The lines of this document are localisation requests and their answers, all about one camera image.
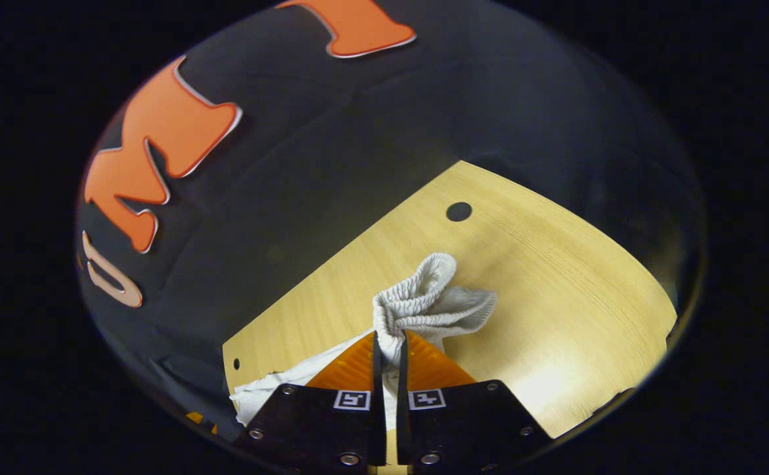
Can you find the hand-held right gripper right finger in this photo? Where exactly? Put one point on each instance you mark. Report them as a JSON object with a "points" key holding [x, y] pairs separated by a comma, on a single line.
{"points": [[402, 409]]}

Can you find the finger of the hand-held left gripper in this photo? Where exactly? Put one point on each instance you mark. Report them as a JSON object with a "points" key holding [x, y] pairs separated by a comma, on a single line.
{"points": [[200, 421]]}

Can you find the white jeans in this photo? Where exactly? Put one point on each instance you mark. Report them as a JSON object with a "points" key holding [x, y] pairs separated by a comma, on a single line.
{"points": [[424, 303]]}

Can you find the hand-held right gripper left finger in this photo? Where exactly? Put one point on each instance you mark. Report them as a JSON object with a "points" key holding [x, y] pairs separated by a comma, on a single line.
{"points": [[379, 396]]}

